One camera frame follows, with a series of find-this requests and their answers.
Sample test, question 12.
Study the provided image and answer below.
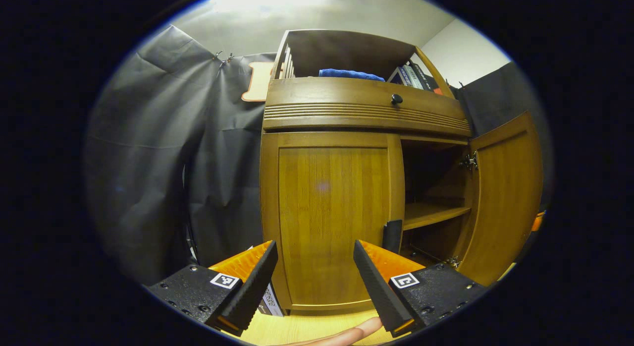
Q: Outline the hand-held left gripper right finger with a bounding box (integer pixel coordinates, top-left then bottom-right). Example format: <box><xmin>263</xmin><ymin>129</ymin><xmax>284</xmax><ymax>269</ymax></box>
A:
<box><xmin>353</xmin><ymin>239</ymin><xmax>488</xmax><ymax>338</ymax></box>

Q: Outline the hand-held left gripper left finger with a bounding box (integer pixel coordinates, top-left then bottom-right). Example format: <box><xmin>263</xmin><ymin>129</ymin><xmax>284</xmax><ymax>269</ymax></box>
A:
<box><xmin>148</xmin><ymin>240</ymin><xmax>279</xmax><ymax>337</ymax></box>

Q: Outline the wooden double-door shoe cabinet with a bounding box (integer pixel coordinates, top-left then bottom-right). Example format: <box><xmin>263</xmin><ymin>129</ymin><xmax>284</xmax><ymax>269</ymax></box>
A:
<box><xmin>259</xmin><ymin>29</ymin><xmax>545</xmax><ymax>317</ymax></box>

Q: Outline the black backdrop cloth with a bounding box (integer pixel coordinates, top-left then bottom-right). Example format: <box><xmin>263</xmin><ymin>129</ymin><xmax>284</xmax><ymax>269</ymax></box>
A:
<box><xmin>84</xmin><ymin>25</ymin><xmax>553</xmax><ymax>287</ymax></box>

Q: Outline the wooden cabinet drawer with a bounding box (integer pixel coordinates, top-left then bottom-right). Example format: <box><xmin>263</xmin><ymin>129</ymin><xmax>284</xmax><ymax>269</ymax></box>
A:
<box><xmin>263</xmin><ymin>77</ymin><xmax>471</xmax><ymax>137</ymax></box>

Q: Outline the grey-spined book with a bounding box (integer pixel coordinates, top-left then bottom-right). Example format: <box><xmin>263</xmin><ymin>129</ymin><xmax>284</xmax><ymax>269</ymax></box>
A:
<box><xmin>399</xmin><ymin>64</ymin><xmax>424</xmax><ymax>90</ymax></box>

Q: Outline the blue folded cloth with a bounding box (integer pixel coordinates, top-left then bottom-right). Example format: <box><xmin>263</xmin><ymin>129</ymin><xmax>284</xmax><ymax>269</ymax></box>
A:
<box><xmin>318</xmin><ymin>68</ymin><xmax>386</xmax><ymax>82</ymax></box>

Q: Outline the black door handle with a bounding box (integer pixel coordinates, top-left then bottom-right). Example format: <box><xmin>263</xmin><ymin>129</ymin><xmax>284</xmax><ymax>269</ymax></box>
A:
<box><xmin>382</xmin><ymin>220</ymin><xmax>403</xmax><ymax>255</ymax></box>

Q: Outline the wooden cabinet door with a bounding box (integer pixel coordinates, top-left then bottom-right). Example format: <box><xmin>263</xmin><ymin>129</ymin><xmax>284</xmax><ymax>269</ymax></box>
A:
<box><xmin>260</xmin><ymin>132</ymin><xmax>406</xmax><ymax>312</ymax></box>
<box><xmin>453</xmin><ymin>112</ymin><xmax>544</xmax><ymax>287</ymax></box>

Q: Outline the dark-spined book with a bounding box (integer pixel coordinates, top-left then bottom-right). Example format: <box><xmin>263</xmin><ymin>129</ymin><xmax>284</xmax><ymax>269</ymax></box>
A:
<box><xmin>410</xmin><ymin>62</ymin><xmax>440</xmax><ymax>91</ymax></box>

